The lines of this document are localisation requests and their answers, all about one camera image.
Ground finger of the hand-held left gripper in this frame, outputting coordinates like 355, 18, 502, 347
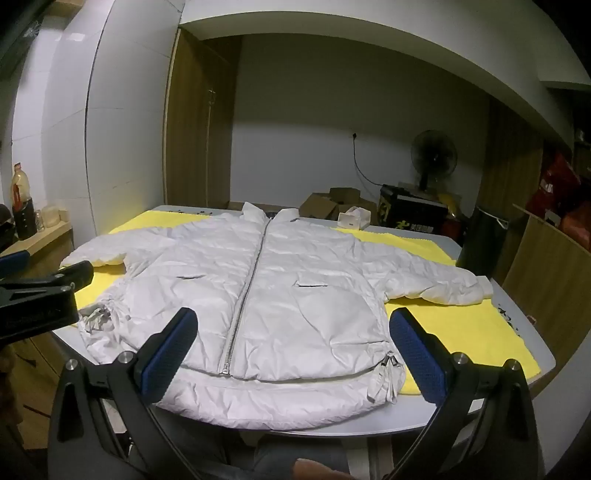
0, 260, 96, 302
0, 250, 31, 278

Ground red bags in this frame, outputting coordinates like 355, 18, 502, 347
525, 151, 591, 252

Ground open cardboard box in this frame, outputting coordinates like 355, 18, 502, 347
298, 192, 343, 222
328, 186, 379, 214

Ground black box with yellow print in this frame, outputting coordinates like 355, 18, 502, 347
379, 183, 451, 230

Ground wooden wardrobe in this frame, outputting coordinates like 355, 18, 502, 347
163, 25, 243, 209

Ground black standing fan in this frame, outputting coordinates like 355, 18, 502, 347
410, 130, 458, 193

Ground small white box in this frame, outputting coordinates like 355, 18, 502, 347
337, 207, 371, 230

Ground wooden board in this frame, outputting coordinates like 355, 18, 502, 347
502, 204, 591, 335

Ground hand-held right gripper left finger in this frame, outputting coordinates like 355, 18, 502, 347
46, 307, 199, 480

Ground wooden side counter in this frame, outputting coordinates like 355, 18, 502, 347
0, 220, 75, 282

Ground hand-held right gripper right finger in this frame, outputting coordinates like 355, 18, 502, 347
389, 307, 541, 480

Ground black wall cable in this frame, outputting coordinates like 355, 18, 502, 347
352, 132, 385, 186

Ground wooden cabinet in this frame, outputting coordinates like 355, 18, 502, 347
477, 98, 546, 224

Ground yellow cloth mat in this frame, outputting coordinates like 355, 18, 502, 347
74, 209, 544, 398

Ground person's leg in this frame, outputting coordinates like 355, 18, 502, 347
222, 436, 354, 480

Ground white puffer jacket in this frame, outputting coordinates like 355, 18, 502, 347
60, 202, 494, 433

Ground black bin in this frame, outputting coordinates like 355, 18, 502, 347
455, 206, 509, 283

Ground black appliance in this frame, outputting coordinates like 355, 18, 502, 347
0, 203, 16, 256

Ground brown sauce bottle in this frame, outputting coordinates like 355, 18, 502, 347
11, 162, 31, 213

